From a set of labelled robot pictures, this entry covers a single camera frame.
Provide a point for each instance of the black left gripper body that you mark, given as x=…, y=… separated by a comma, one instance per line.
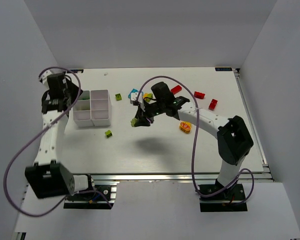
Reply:
x=73, y=91

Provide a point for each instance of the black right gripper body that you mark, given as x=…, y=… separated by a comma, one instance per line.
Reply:
x=145, y=113

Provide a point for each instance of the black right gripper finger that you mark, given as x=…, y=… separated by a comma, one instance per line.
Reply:
x=143, y=120
x=140, y=113

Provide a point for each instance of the lime rounded lego brick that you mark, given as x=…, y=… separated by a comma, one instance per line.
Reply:
x=149, y=98

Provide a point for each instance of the olive lime small lego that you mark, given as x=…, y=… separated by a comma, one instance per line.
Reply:
x=108, y=133

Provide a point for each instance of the green and pale lego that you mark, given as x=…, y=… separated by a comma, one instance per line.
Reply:
x=133, y=122

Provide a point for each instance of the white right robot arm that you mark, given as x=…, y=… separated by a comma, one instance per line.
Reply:
x=234, y=140

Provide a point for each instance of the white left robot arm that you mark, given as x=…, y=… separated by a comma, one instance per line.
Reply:
x=48, y=177

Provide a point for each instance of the blue label left corner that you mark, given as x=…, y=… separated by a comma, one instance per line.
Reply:
x=77, y=70

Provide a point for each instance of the blue label corner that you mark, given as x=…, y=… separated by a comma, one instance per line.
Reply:
x=223, y=69
x=77, y=70

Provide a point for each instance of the red lego brick top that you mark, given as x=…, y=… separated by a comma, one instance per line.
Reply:
x=176, y=89

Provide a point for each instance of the red lego brick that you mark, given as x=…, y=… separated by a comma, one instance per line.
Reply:
x=176, y=89
x=199, y=95
x=212, y=104

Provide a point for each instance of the blue long lego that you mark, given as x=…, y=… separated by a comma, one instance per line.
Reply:
x=132, y=91

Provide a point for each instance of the white compartment container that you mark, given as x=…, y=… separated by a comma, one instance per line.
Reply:
x=95, y=112

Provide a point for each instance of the lime small lego near container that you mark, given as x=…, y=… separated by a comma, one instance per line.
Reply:
x=118, y=97

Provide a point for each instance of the yellow orange flower lego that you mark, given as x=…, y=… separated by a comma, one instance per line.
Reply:
x=185, y=126

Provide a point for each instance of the red lego brick far right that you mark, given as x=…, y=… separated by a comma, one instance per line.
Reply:
x=212, y=104

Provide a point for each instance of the blue label right corner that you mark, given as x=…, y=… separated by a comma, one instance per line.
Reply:
x=223, y=69

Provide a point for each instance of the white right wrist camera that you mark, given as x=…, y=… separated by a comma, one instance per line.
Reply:
x=136, y=98

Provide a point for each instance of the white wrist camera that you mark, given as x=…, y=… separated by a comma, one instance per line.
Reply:
x=43, y=76
x=136, y=98

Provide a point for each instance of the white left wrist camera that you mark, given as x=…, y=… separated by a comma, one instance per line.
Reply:
x=43, y=76

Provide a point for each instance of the aluminium table front rail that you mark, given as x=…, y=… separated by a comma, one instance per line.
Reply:
x=262, y=176

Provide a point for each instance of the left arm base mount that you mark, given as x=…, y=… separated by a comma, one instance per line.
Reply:
x=100, y=196

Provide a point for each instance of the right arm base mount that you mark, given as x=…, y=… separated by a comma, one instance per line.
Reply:
x=229, y=200

